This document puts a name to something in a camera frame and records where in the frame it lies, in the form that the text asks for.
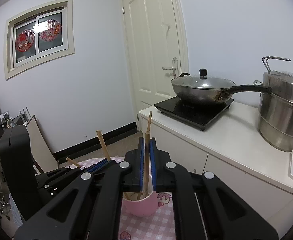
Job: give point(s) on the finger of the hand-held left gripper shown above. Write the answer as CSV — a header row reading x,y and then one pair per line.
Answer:
x,y
61,177
99,166

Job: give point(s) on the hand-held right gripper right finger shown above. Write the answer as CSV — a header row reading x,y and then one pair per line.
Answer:
x,y
153,165

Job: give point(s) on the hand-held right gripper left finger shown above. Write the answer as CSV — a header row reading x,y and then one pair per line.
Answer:
x,y
141,165

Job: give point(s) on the single wooden chopstick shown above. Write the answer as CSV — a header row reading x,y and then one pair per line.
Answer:
x,y
149,121
103,145
146,155
73,162

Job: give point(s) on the pink cup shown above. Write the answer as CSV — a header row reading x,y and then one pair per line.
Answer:
x,y
142,206

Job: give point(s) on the wooden side cabinet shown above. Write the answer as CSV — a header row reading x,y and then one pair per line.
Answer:
x,y
41,142

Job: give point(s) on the metal rods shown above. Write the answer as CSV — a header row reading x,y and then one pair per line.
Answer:
x,y
25,113

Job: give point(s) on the white ribbed panel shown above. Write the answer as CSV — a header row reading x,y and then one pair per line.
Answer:
x,y
16,210

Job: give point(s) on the black induction cooktop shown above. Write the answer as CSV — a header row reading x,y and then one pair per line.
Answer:
x,y
191,113

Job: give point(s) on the white kitchen cabinet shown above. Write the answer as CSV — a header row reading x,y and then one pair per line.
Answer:
x,y
226,145

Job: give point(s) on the glass wok lid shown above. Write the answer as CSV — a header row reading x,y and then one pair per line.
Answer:
x,y
211,82

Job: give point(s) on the red round window decoration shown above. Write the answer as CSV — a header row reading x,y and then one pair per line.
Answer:
x,y
25,41
50,30

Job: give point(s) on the white panel door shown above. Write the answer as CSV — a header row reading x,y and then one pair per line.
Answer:
x,y
151,42

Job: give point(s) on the white framed window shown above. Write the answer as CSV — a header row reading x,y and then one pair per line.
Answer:
x,y
40,36

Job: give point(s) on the steel steamer pot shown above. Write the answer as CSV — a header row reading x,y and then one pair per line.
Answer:
x,y
281,115

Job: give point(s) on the white door hook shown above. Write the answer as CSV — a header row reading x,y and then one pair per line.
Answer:
x,y
166,26

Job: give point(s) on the small photo frame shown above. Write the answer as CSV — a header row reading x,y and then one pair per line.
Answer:
x,y
6,116

